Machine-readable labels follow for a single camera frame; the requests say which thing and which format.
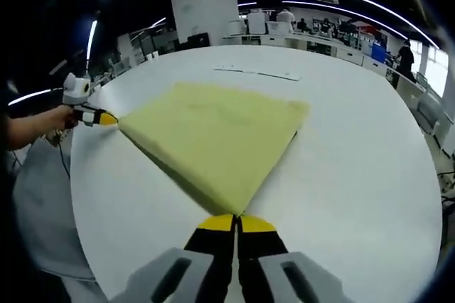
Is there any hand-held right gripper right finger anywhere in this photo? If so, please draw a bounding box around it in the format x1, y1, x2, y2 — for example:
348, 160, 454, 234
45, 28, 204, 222
237, 214, 353, 303

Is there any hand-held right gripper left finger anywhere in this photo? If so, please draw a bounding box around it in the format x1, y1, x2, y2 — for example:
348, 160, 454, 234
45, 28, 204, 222
109, 214, 236, 303

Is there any yellow grey blue garment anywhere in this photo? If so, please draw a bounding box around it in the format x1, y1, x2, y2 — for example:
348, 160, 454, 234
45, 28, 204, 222
117, 81, 311, 216

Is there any thin white template strip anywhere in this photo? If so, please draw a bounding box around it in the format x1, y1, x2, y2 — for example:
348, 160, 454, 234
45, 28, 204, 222
213, 65, 301, 82

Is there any person's left hand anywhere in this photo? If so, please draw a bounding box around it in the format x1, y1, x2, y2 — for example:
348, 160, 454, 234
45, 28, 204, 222
49, 105, 82, 130

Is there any short ceiling light strip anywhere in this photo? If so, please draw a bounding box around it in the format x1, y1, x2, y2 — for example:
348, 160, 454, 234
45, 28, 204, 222
86, 19, 99, 61

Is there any person's grey clothing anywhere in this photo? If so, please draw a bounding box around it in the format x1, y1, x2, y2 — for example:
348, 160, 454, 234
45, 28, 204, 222
13, 138, 99, 281

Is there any black monitor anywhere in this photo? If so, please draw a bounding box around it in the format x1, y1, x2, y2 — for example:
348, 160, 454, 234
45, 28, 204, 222
187, 32, 210, 50

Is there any white square pillar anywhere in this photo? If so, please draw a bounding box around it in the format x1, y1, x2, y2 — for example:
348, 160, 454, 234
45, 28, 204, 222
169, 0, 240, 47

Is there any long white counter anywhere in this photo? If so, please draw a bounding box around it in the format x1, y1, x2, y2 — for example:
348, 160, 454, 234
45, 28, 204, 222
222, 31, 392, 73

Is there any white chair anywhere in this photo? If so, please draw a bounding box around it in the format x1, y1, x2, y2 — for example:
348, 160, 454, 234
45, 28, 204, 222
417, 90, 446, 137

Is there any black cable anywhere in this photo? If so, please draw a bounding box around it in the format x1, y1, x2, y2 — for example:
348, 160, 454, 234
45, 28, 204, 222
58, 127, 73, 180

